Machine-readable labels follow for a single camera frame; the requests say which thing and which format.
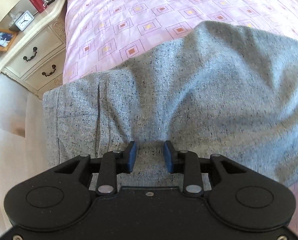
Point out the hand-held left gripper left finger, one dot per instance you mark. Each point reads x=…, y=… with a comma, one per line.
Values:
x=131, y=155

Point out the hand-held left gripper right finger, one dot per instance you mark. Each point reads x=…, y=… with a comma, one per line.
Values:
x=168, y=155

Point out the grey speckled pants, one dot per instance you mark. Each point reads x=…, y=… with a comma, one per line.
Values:
x=201, y=92

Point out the pink patterned bed sheet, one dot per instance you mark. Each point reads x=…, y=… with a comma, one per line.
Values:
x=144, y=20

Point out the cream nightstand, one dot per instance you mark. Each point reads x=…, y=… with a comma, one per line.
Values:
x=39, y=45

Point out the white alarm clock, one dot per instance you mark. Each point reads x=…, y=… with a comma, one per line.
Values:
x=24, y=21

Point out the small white charging device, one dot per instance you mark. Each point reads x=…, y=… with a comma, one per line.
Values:
x=49, y=1

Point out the red thermos bottle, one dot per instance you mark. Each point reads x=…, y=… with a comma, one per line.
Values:
x=37, y=1

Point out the wooden picture frame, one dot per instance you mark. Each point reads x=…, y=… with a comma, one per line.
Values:
x=2, y=40

